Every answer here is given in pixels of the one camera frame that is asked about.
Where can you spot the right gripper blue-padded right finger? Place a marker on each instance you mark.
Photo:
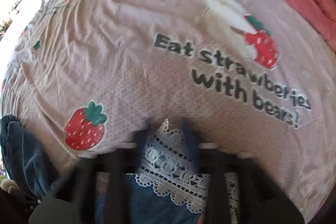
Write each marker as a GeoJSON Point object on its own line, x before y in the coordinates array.
{"type": "Point", "coordinates": [260, 199]}

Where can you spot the blue denim pants lace trim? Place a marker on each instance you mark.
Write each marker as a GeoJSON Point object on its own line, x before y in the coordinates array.
{"type": "Point", "coordinates": [164, 189]}

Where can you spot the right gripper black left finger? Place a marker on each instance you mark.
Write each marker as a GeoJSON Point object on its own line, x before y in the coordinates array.
{"type": "Point", "coordinates": [72, 200]}

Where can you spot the pink strawberry print bedsheet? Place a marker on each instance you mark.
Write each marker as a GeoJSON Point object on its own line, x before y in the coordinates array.
{"type": "Point", "coordinates": [252, 75]}

